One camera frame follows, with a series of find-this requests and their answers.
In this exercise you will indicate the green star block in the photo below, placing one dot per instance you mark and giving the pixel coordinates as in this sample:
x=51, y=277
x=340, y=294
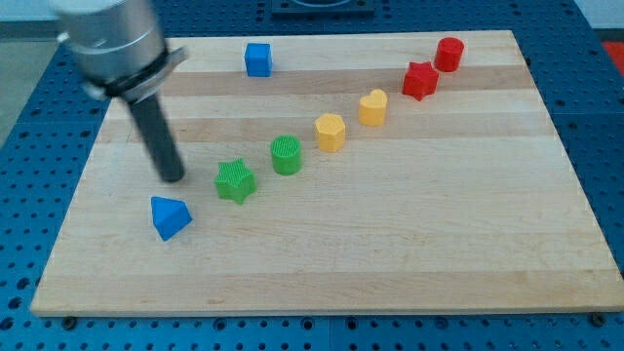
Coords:
x=234, y=181

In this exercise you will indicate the red star block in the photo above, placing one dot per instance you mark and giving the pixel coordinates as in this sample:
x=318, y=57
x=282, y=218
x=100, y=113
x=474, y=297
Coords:
x=420, y=80

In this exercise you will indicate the blue triangle block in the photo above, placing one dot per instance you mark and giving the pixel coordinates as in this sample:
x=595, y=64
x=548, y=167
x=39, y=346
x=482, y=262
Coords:
x=169, y=216

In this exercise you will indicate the green cylinder block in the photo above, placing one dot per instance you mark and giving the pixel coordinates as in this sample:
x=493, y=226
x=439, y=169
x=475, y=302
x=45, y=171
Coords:
x=286, y=155

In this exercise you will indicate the yellow hexagon block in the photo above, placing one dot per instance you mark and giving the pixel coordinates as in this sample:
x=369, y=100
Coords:
x=330, y=132

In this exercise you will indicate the yellow heart block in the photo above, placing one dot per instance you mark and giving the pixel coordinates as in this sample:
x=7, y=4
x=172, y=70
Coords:
x=372, y=108

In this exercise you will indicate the light wooden board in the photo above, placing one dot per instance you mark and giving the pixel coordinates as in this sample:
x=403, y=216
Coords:
x=462, y=203

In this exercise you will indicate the blue cube block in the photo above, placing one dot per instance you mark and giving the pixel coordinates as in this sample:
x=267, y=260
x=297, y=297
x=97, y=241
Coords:
x=258, y=60

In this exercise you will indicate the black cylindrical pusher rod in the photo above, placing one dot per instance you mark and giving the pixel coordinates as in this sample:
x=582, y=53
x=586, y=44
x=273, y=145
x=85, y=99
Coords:
x=156, y=135

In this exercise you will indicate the red cylinder block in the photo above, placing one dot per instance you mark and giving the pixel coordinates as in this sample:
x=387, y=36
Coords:
x=449, y=54

